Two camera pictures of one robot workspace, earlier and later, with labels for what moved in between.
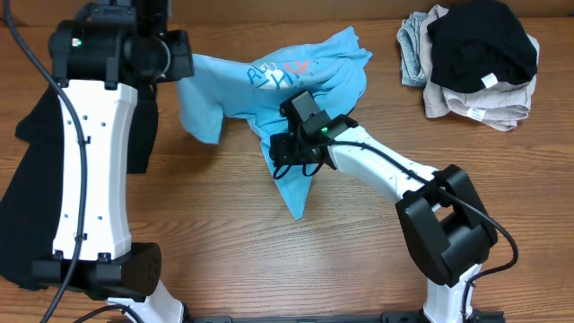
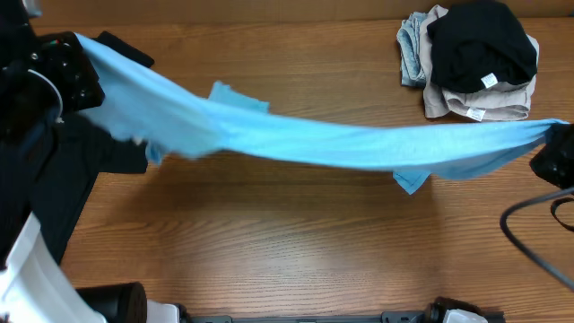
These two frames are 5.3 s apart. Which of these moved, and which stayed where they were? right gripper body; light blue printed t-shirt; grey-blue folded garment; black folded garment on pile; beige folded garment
Moved: light blue printed t-shirt; right gripper body
Stayed: grey-blue folded garment; beige folded garment; black folded garment on pile
